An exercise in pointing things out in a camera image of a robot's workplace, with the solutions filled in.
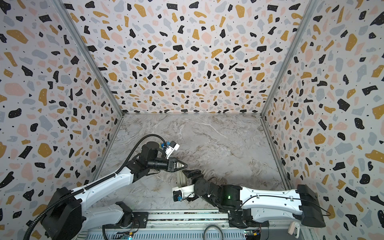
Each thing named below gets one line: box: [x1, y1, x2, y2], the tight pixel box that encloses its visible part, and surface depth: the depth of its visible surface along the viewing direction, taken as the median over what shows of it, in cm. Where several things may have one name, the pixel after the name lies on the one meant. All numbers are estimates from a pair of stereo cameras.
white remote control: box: [177, 170, 188, 188], surface depth 72 cm
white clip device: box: [287, 221, 301, 239], surface depth 72 cm
